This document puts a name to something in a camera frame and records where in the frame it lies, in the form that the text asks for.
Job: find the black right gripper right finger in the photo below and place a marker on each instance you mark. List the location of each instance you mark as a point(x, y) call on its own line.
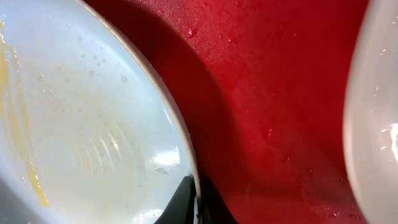
point(214, 208)

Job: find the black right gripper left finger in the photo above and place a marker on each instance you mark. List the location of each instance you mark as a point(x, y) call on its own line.
point(180, 209)

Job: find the light blue plate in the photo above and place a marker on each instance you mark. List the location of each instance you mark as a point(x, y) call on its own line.
point(89, 131)

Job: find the red plastic tray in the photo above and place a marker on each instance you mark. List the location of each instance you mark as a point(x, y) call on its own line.
point(261, 86)

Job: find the white round plate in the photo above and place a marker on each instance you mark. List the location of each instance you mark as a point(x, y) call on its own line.
point(370, 115)

